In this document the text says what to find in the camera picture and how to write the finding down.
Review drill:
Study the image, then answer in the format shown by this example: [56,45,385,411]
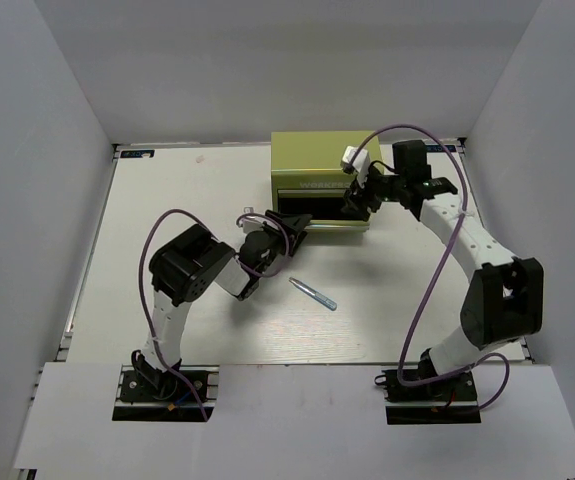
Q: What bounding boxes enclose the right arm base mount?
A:
[374,369,481,426]

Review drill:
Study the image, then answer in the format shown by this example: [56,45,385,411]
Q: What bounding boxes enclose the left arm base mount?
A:
[112,366,219,423]

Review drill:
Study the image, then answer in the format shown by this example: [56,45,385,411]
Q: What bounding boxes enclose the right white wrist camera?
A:
[340,146,371,188]

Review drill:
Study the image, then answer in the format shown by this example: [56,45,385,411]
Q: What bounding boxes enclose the blue utility knife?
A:
[289,277,337,311]

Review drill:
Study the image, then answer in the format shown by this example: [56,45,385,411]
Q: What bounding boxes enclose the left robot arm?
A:
[132,209,313,399]

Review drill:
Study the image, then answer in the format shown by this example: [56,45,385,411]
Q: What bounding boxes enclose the green metal drawer toolbox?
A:
[271,131,370,233]

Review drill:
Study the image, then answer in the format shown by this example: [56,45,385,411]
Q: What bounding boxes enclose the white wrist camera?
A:
[235,207,262,234]
[340,146,371,188]

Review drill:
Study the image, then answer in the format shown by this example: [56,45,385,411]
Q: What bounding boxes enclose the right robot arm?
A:
[341,140,544,399]

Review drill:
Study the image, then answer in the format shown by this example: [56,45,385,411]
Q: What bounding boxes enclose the right blue corner label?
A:
[426,144,457,153]

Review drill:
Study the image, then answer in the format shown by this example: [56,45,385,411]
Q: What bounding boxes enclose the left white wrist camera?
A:
[235,207,262,234]

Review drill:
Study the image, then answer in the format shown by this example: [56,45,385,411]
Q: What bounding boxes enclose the left blue corner label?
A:
[120,149,155,159]

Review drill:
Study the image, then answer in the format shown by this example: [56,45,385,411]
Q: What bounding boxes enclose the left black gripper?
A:
[255,209,312,277]

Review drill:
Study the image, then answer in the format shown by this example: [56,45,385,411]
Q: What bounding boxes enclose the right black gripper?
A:
[341,164,406,222]

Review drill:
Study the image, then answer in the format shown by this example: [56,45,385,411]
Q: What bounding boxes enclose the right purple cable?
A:
[354,123,512,413]

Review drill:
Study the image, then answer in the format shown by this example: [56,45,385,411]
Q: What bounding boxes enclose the blue corner label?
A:
[426,144,457,153]
[120,149,155,159]

